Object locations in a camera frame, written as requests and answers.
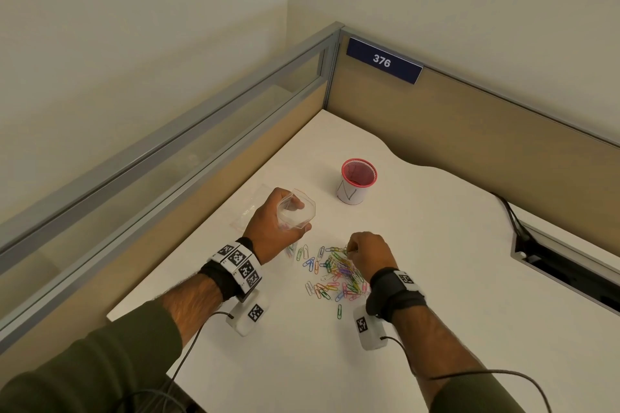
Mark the person's right forearm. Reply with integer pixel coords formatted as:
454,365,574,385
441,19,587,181
392,306,481,389

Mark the beige partition panel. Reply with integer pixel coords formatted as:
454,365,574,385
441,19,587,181
324,28,620,254

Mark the olive green right sleeve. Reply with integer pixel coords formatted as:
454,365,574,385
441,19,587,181
426,371,526,413

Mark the blue number sign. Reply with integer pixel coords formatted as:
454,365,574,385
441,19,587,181
346,37,424,85

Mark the person's right hand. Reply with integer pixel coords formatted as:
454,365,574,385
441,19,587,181
347,232,399,282

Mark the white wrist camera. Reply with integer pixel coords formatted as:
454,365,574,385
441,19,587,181
226,299,270,337
353,303,387,350

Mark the marker wristband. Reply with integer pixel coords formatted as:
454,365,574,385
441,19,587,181
197,237,264,303
364,267,428,323

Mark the grey-framed glass partition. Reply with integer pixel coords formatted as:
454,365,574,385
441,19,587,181
0,23,345,370

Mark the olive green left sleeve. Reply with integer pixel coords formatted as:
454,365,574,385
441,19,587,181
0,301,204,413

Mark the right marker wristband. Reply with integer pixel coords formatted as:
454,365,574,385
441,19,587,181
364,267,428,323

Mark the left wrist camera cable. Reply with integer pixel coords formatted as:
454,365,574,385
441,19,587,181
164,312,236,413

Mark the olive green sleeve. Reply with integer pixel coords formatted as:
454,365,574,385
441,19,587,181
426,371,526,413
0,301,204,413

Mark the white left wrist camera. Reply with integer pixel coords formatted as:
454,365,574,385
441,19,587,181
226,299,270,337

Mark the person's left forearm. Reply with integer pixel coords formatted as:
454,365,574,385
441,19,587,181
157,272,223,331

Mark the pile of coloured paper clips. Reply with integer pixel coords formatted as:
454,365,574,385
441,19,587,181
295,244,371,319

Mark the flat spare clear bag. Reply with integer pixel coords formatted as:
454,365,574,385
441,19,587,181
230,183,272,230

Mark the red-rimmed white paper cup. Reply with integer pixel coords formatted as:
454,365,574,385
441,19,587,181
335,158,378,205

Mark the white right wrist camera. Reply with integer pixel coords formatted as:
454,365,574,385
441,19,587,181
353,303,387,350

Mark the black desk cable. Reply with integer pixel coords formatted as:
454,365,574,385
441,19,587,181
489,192,532,239

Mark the left marker wristband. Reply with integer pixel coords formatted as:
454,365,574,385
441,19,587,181
197,237,264,303

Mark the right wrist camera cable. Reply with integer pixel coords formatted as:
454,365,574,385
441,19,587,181
380,336,553,413

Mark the person's left hand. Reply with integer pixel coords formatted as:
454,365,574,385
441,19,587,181
242,187,313,265

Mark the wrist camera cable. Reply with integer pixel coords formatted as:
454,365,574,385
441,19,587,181
164,312,236,413
380,336,553,413

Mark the clear plastic bag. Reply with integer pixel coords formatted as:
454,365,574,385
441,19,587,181
276,188,317,259

